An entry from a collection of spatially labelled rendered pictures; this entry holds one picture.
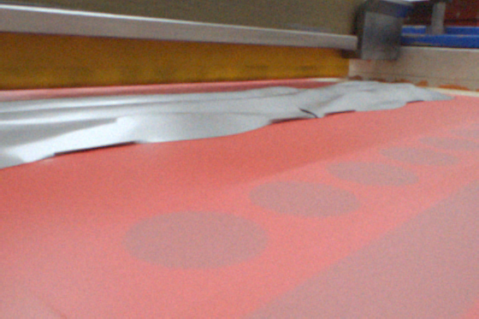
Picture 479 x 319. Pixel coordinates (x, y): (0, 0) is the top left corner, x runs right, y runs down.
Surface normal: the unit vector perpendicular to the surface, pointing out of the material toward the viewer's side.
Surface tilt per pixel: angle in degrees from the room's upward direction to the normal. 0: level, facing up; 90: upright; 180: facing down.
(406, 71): 90
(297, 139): 0
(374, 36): 90
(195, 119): 38
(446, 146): 0
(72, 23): 90
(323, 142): 0
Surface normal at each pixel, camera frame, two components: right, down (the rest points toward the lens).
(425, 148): 0.04, -0.97
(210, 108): 0.39, -0.68
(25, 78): 0.76, 0.20
